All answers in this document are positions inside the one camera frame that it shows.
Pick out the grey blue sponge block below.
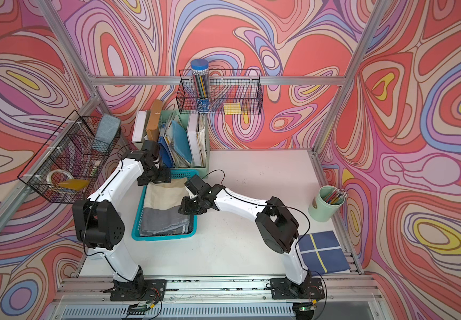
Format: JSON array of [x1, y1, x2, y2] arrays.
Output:
[[95, 114, 121, 144]]

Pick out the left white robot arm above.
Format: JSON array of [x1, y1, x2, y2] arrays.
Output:
[[72, 141, 171, 291]]

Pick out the yellow card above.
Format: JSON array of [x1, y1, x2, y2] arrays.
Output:
[[56, 179, 90, 191]]

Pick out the white tape roll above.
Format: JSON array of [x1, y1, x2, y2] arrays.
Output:
[[46, 169, 73, 185]]

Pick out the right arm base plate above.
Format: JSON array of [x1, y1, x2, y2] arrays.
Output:
[[266, 277, 326, 301]]

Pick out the blue lidded pencil tube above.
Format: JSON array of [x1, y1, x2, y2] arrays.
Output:
[[191, 59, 211, 114]]

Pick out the navy pillowcase with yellow stripe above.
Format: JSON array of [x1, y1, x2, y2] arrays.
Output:
[[298, 231, 350, 276]]

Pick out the beige and grey pillowcase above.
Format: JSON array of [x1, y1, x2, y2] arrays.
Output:
[[139, 177, 191, 237]]

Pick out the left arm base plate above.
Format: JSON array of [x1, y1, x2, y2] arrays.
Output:
[[105, 279, 167, 302]]

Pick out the blue folder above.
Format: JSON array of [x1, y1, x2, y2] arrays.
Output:
[[171, 121, 192, 166]]

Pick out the back black wire basket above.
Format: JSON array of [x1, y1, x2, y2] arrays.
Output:
[[176, 68, 263, 115]]

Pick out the left black wire basket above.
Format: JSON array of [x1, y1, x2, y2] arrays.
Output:
[[18, 111, 121, 204]]

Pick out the green file organizer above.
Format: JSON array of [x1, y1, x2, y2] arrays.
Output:
[[157, 111, 210, 177]]

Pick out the white book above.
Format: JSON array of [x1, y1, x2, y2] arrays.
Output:
[[131, 111, 148, 143]]

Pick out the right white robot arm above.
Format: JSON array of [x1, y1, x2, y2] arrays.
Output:
[[179, 175, 309, 287]]

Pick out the green pencil cup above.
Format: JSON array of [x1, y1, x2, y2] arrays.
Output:
[[309, 185, 348, 223]]

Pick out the white binder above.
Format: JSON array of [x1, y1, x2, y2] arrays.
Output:
[[187, 113, 203, 167]]

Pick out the black wire basket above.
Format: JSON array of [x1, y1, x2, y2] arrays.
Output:
[[176, 68, 263, 115], [18, 111, 121, 204]]

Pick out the yellow sticky notes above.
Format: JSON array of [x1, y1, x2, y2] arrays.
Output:
[[223, 102, 242, 115]]

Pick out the brown folder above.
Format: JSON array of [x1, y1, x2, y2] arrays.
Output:
[[146, 99, 163, 142]]

